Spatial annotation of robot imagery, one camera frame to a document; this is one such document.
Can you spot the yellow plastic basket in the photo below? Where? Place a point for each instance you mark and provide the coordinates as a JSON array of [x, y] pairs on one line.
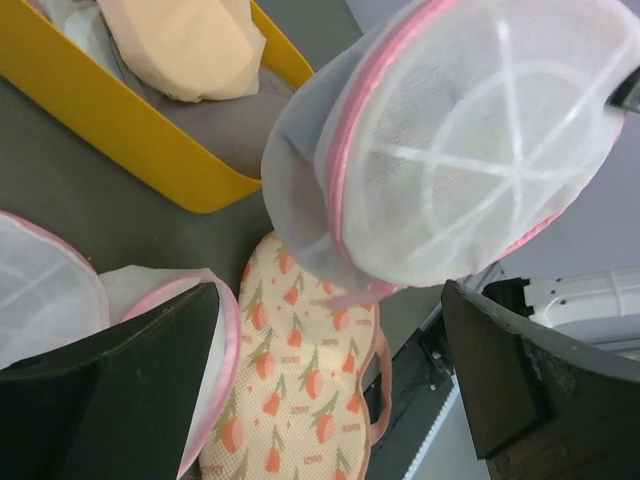
[[113, 116]]

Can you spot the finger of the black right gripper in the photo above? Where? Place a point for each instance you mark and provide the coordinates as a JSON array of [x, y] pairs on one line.
[[626, 96]]

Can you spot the grey garment in basket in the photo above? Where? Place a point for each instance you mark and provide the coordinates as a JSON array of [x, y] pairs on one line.
[[235, 131]]

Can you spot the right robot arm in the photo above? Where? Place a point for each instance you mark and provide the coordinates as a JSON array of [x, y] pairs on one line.
[[580, 276]]

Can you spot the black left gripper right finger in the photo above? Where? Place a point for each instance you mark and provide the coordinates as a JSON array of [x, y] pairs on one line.
[[540, 404]]

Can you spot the tulip print bra bag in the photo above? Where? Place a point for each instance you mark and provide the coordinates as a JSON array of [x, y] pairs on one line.
[[297, 408]]

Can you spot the white garment in basket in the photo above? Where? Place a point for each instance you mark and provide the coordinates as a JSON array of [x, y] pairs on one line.
[[83, 24]]

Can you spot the empty pink-trimmed mesh laundry bag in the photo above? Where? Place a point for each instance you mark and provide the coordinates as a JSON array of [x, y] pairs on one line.
[[51, 297]]

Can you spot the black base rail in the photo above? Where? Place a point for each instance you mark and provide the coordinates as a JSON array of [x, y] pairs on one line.
[[421, 397]]

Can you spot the peach padded bra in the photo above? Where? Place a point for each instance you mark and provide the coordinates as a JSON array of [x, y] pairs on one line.
[[189, 50]]

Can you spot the white pink-trimmed mesh laundry bag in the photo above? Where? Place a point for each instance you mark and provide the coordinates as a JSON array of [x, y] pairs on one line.
[[445, 138]]

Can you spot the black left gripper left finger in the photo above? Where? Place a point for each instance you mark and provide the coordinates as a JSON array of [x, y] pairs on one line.
[[115, 405]]

